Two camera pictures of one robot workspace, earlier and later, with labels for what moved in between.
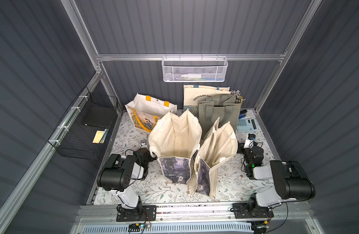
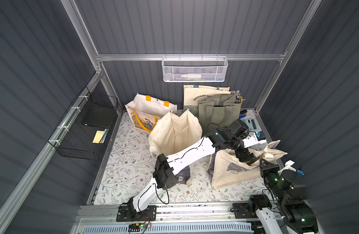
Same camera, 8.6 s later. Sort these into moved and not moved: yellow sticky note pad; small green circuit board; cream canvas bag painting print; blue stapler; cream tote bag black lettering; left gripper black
Moved: cream canvas bag painting print; left gripper black
Not moved: small green circuit board; blue stapler; cream tote bag black lettering; yellow sticky note pad
